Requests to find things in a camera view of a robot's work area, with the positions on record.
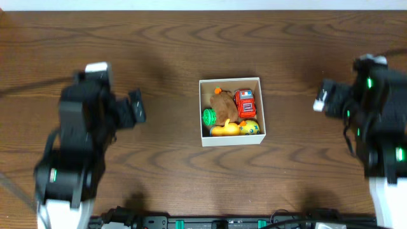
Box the green ridged ball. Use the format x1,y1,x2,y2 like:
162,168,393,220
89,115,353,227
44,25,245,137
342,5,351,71
202,109,217,125

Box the yellow letter ball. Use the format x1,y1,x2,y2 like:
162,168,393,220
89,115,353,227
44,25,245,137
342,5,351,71
239,120,261,135

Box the red toy fire truck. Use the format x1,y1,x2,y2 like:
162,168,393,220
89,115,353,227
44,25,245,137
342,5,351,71
234,89,257,118

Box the brown plush bear toy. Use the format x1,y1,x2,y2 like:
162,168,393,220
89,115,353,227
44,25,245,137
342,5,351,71
210,87,239,125

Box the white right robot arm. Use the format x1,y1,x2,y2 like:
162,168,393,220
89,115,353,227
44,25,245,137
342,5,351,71
313,54,406,228

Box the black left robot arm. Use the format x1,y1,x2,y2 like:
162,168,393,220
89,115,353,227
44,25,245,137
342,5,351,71
34,70,146,228

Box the white cardboard box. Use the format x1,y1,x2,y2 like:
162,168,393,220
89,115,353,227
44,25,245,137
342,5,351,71
198,77,266,147

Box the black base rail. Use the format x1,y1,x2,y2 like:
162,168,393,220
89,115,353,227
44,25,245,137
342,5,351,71
87,207,379,229

